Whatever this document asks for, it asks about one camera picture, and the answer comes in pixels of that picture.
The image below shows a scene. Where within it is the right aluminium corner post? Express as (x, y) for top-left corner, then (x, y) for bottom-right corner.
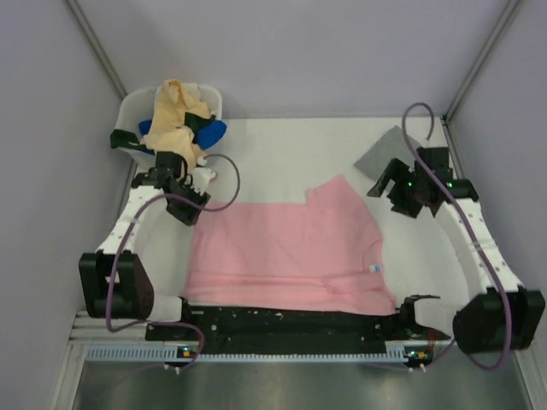
(442, 0), (525, 121)

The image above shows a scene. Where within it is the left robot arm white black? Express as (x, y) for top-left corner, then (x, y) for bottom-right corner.
(79, 152), (215, 339)

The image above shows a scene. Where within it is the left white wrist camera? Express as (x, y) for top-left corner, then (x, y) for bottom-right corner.
(191, 157), (217, 194)

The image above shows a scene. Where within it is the dark green t shirt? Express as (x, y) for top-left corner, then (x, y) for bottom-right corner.
(109, 113), (217, 155)

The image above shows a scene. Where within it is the blue t shirt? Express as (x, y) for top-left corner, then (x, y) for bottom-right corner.
(138, 120), (227, 149)

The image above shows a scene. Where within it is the aluminium corner post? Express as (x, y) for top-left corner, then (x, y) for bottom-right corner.
(442, 0), (525, 121)
(62, 0), (127, 100)

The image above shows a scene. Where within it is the white plastic basket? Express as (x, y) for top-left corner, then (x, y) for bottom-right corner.
(115, 83), (223, 169)

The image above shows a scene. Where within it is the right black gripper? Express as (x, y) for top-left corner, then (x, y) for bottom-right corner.
(367, 159), (426, 218)

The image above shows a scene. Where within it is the folded grey t shirt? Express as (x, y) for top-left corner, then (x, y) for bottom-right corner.
(354, 126), (415, 180)

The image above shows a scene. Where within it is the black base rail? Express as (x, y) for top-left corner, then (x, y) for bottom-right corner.
(144, 304), (450, 354)

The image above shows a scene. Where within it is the left aluminium corner post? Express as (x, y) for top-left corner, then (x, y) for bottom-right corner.
(62, 0), (127, 100)

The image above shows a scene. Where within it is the pink t shirt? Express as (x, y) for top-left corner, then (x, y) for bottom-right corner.
(184, 176), (396, 316)

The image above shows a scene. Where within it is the yellow t shirt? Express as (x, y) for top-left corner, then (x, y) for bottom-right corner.
(143, 79), (212, 171)

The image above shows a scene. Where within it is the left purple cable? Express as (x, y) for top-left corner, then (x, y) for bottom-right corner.
(104, 153), (241, 333)

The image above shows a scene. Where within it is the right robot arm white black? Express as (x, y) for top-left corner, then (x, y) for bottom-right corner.
(368, 147), (546, 354)

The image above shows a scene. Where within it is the slotted grey cable duct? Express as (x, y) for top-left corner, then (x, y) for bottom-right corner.
(85, 345), (430, 364)

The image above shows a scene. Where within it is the aluminium frame bar front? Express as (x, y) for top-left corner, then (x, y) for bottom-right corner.
(69, 310), (147, 344)

